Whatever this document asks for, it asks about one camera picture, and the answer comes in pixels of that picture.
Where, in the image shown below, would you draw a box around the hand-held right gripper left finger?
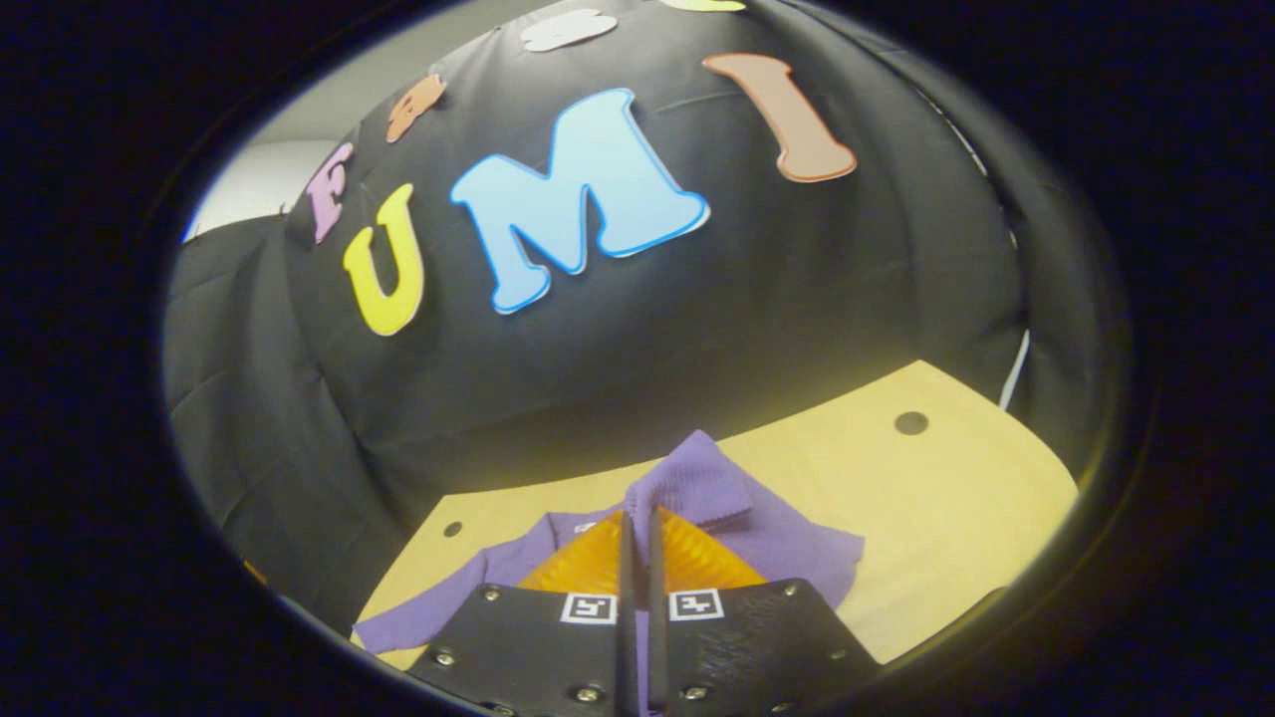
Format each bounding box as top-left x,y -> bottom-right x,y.
406,510 -> 638,717

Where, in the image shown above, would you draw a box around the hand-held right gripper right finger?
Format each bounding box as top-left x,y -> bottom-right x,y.
647,506 -> 883,717

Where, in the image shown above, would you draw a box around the purple button shirt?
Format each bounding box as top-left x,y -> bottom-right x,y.
354,430 -> 866,716

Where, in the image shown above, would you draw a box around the black backdrop cloth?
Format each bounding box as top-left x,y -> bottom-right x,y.
164,0 -> 1132,638

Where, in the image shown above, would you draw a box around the white cable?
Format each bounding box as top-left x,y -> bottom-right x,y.
999,329 -> 1030,411

